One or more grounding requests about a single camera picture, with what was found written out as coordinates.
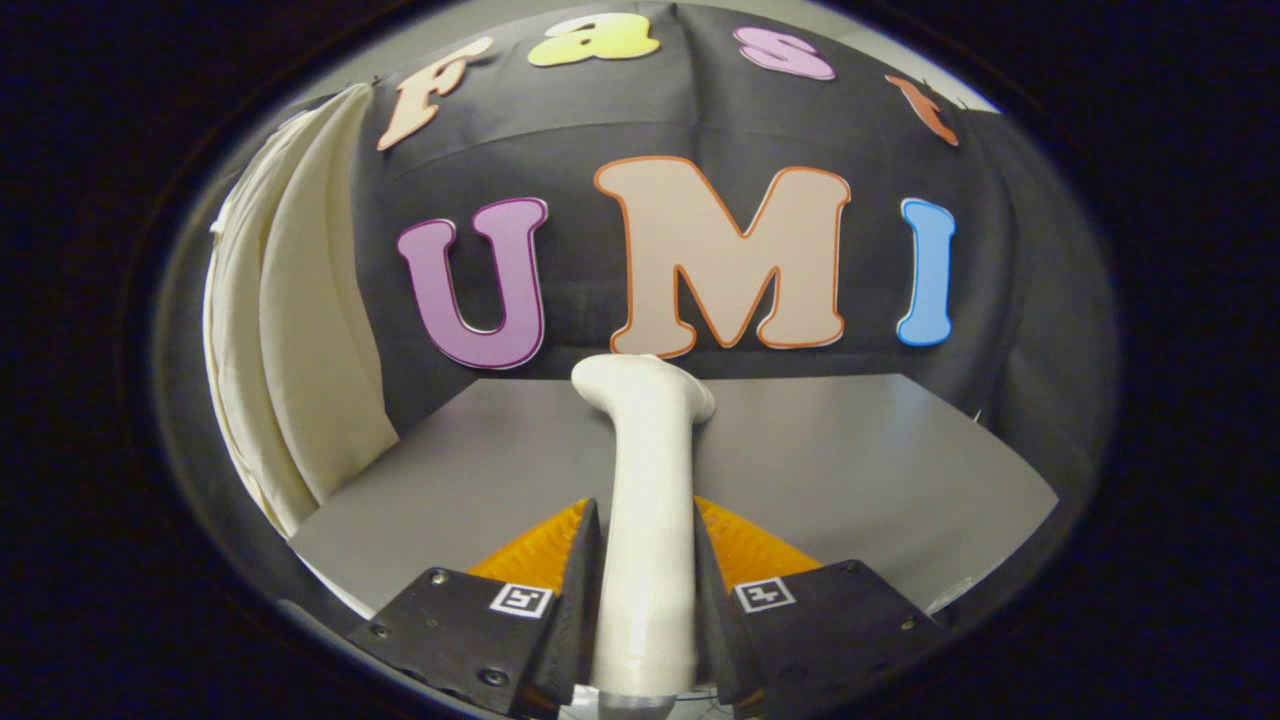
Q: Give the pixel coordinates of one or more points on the cream button-up shirt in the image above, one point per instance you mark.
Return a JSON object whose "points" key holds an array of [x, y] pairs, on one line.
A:
{"points": [[310, 330]]}

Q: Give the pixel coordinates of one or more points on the white cabinet with grey top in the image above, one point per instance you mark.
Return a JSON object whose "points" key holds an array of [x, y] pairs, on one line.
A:
{"points": [[850, 470]]}

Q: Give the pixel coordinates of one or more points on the black backdrop cloth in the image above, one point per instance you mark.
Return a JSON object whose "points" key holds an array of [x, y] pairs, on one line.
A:
{"points": [[700, 120]]}

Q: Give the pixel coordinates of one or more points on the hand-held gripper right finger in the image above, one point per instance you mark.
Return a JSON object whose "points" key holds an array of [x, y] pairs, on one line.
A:
{"points": [[830, 630]]}

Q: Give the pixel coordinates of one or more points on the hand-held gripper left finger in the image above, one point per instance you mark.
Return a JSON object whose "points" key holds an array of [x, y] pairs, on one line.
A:
{"points": [[470, 630]]}

